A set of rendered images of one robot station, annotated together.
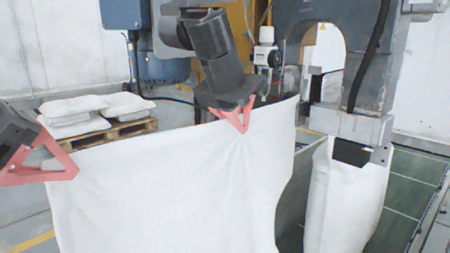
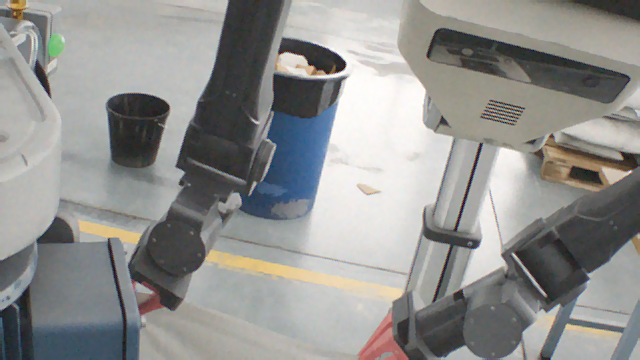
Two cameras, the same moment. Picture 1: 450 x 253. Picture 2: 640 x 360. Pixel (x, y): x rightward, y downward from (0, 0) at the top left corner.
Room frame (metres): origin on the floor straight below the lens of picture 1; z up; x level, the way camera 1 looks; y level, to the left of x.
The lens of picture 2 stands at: (0.81, 0.58, 1.61)
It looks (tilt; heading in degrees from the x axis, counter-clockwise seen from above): 26 degrees down; 224
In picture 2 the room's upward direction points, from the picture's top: 12 degrees clockwise
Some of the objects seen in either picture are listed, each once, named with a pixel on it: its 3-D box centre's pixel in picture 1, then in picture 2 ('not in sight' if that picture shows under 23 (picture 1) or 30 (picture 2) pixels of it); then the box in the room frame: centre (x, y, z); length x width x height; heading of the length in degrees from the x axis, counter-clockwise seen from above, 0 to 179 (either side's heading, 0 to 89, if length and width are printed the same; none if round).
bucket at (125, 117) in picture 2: not in sight; (135, 131); (-0.81, -2.17, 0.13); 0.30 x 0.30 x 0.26
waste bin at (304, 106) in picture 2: not in sight; (281, 128); (-1.20, -1.63, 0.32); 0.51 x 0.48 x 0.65; 44
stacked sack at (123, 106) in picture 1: (127, 105); not in sight; (3.28, 1.20, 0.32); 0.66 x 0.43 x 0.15; 132
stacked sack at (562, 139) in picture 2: not in sight; (581, 128); (-3.22, -1.29, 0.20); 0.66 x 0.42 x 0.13; 41
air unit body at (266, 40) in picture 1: (268, 65); not in sight; (0.58, -0.09, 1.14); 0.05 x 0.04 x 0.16; 44
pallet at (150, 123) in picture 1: (99, 126); not in sight; (3.23, 1.56, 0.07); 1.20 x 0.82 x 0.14; 134
